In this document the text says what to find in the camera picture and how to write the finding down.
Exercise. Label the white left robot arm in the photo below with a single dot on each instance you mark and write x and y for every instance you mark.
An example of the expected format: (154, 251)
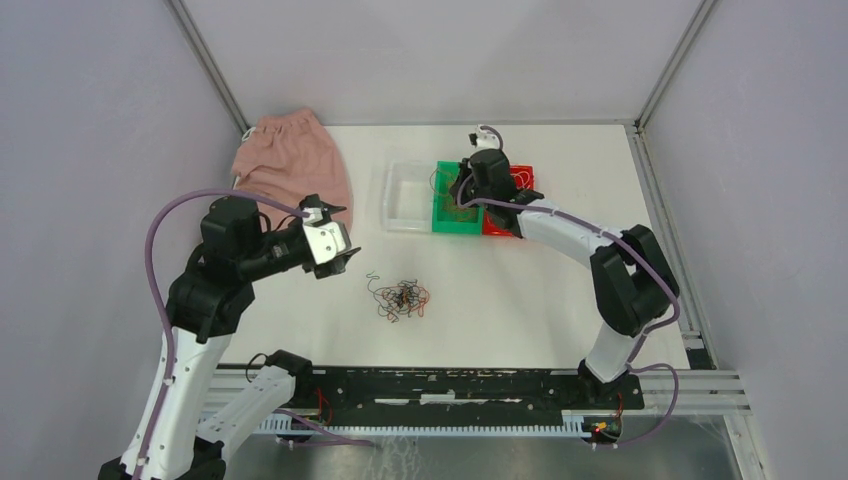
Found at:
(200, 314)

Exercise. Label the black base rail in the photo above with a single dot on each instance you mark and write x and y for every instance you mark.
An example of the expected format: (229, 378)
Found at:
(441, 397)

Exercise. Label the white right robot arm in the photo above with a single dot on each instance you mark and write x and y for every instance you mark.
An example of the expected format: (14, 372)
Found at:
(632, 281)

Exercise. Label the clear plastic bin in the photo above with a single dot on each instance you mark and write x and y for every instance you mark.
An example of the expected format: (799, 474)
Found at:
(407, 198)

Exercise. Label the green plastic bin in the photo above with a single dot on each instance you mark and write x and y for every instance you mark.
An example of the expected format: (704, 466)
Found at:
(447, 217)

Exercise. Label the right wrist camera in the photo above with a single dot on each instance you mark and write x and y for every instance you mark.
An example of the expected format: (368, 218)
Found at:
(485, 137)

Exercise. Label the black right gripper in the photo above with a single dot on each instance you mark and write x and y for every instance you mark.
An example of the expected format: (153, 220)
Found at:
(465, 171)

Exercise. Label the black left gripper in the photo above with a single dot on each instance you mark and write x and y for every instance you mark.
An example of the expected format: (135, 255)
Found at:
(339, 263)

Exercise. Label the red plastic bin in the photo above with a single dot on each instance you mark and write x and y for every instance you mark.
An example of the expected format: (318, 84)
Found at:
(523, 176)

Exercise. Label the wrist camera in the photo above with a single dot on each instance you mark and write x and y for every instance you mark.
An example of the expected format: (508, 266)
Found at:
(327, 240)
(485, 137)

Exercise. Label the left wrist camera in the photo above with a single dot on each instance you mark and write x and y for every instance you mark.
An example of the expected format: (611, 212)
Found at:
(327, 240)

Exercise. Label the pink cloth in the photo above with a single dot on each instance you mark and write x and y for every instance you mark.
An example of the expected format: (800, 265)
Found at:
(286, 158)

